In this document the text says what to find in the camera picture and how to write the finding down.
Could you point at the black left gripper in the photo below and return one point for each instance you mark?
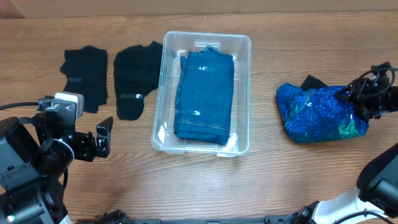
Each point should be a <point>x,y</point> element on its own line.
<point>87,152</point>

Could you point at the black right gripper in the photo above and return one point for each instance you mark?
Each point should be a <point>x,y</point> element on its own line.
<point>356,90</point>

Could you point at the blue sparkly garment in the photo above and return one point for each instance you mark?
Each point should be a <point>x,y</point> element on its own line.
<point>317,115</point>

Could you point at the black cloth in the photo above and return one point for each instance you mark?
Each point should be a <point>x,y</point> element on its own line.
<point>312,83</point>

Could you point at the blue jeans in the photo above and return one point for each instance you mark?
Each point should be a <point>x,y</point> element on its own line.
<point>204,96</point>

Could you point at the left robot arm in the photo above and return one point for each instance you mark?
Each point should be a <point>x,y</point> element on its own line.
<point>35,155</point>

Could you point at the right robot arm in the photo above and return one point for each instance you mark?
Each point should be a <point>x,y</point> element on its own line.
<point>375,195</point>

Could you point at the black folded sock left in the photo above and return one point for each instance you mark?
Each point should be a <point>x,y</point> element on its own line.
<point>86,73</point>

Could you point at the black folded sock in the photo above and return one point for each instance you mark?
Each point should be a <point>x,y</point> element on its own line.
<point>86,73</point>
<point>136,74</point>

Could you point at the black folded sock right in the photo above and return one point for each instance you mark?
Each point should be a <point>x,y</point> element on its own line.
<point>136,74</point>

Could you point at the clear plastic storage bin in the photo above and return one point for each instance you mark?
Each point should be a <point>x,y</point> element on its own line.
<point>179,43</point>

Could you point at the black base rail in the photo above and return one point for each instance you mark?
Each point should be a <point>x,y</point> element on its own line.
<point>119,217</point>

